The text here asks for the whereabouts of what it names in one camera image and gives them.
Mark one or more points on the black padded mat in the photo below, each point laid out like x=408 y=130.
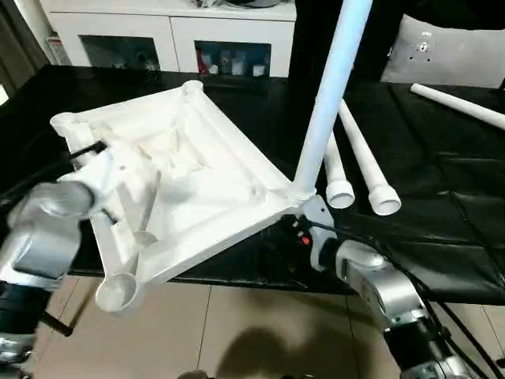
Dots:
x=434 y=177

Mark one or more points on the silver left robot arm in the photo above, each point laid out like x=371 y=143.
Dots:
x=43 y=229

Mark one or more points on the white cabinet with glass doors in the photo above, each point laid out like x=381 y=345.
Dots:
x=169 y=31

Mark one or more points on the white plastic table top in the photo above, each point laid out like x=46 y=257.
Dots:
x=197 y=158

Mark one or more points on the small red item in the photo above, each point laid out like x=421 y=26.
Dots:
x=202 y=59

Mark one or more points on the grey pillow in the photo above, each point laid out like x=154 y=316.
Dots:
x=446 y=51

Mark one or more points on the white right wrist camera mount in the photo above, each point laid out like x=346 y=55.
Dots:
x=319 y=221

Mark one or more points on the black cabinet with yellow label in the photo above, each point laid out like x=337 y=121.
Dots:
x=311 y=39

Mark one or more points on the grey curtain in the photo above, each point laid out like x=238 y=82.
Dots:
x=19 y=47

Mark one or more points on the white plastic table leg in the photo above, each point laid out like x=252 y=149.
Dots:
x=335 y=79
x=461 y=104
x=367 y=158
x=337 y=173

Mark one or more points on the dark round object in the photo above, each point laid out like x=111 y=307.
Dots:
x=260 y=2

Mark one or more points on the black stand leg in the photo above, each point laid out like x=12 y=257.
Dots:
x=61 y=325

